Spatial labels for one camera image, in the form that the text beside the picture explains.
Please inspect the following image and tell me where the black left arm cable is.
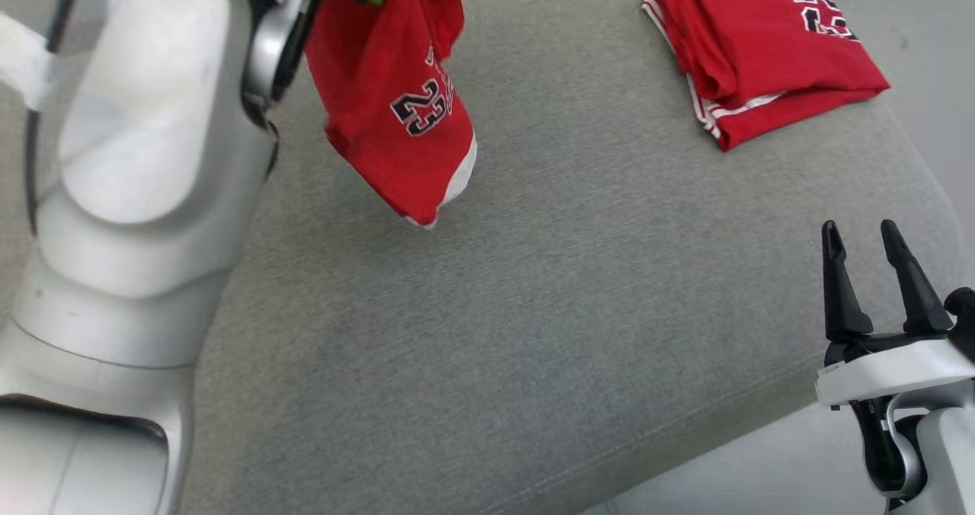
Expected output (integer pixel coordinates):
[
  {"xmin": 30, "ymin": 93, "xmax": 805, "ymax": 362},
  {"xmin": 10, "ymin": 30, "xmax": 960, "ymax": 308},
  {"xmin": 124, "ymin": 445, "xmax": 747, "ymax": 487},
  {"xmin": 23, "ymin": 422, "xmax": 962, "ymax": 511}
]
[{"xmin": 23, "ymin": 0, "xmax": 86, "ymax": 235}]

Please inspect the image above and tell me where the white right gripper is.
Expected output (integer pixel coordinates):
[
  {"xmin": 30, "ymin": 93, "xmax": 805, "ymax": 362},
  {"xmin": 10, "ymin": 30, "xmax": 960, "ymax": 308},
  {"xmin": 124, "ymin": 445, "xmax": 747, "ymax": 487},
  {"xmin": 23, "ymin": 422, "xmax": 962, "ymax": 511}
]
[{"xmin": 815, "ymin": 219, "xmax": 975, "ymax": 409}]

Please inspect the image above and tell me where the red white-sleeved jersey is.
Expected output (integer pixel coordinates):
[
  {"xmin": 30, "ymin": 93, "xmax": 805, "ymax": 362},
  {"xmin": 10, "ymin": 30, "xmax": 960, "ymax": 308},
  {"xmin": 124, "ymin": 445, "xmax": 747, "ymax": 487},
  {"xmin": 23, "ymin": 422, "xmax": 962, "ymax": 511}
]
[{"xmin": 642, "ymin": 0, "xmax": 890, "ymax": 152}]

